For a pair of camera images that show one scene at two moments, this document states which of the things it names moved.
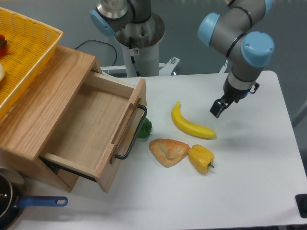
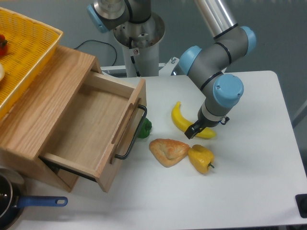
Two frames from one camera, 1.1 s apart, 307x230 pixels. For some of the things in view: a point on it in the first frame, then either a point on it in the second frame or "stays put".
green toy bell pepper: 146,129 stays put
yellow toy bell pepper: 201,158 stays put
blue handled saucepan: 11,203 stays put
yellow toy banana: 189,127 stays put
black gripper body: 231,93 → 203,122
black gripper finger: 226,104 → 196,128
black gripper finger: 216,107 → 194,129
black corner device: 301,199 stays put
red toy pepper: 3,45 stays put
